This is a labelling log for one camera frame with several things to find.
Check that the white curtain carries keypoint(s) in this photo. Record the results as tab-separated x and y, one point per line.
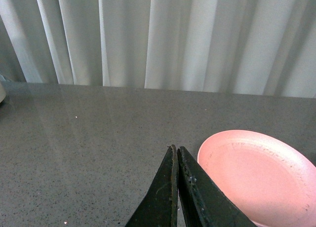
263	47

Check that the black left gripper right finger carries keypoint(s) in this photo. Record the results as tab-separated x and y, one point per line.
203	203

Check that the pink plate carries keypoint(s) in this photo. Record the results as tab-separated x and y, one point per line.
273	184

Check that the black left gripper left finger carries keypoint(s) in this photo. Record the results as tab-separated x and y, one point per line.
160	205

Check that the white object at table edge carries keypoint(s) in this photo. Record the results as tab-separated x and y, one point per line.
2	89

